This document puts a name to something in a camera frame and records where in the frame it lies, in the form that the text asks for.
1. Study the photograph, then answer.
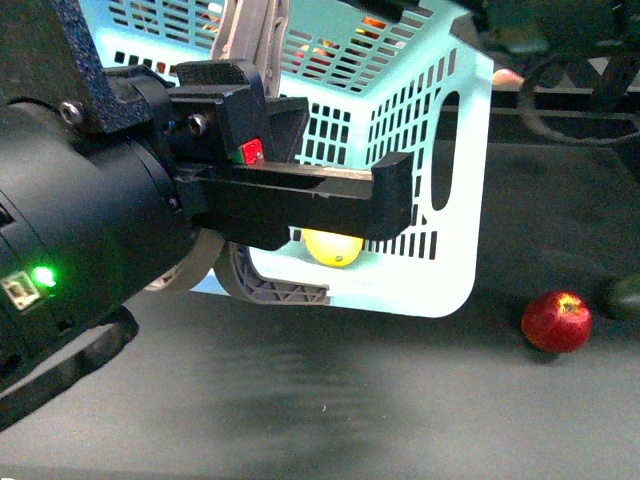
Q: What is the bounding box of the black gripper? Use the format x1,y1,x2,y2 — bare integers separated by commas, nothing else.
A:
107,0,413,305

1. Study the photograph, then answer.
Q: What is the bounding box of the yellow mango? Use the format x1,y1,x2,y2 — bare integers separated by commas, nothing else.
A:
302,229,364,268

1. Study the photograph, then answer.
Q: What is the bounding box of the light blue plastic basket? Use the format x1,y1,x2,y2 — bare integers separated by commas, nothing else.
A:
77,0,496,320

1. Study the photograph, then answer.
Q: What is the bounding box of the pale peach front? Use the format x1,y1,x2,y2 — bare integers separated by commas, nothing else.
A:
492,69,524,87

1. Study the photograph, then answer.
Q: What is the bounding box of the red apple on table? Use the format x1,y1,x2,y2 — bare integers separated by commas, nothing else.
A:
521,290,593,354

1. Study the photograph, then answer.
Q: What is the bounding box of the dark green avocado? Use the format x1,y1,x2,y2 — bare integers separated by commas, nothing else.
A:
594,273,639,321

